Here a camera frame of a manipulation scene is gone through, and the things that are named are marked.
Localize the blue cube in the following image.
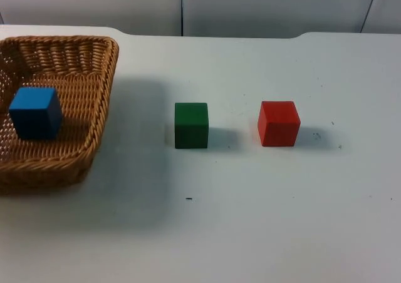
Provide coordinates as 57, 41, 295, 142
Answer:
8, 87, 63, 140

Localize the red cube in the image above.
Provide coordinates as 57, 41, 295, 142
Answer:
257, 100, 301, 147

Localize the pale brown wicker basket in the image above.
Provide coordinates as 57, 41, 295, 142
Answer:
0, 35, 120, 196

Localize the green cube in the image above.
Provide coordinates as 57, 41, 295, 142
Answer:
174, 102, 209, 150

